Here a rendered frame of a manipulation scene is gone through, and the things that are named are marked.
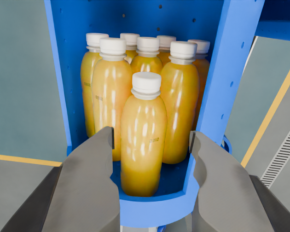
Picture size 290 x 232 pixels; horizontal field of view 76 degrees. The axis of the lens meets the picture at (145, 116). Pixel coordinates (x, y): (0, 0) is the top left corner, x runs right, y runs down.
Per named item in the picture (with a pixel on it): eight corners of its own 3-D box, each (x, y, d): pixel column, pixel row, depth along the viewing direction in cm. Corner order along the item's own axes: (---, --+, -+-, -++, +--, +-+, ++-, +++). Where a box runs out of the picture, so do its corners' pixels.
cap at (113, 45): (111, 49, 31) (111, 38, 30) (131, 53, 29) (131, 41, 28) (94, 52, 28) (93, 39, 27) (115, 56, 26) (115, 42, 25)
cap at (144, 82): (127, 86, 27) (128, 73, 26) (152, 84, 28) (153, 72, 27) (139, 95, 23) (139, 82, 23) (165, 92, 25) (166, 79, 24)
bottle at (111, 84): (112, 136, 41) (110, 46, 32) (139, 147, 38) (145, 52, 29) (88, 152, 35) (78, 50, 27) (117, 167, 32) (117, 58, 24)
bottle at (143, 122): (115, 175, 36) (113, 82, 27) (148, 165, 39) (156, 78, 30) (129, 205, 30) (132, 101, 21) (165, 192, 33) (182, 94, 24)
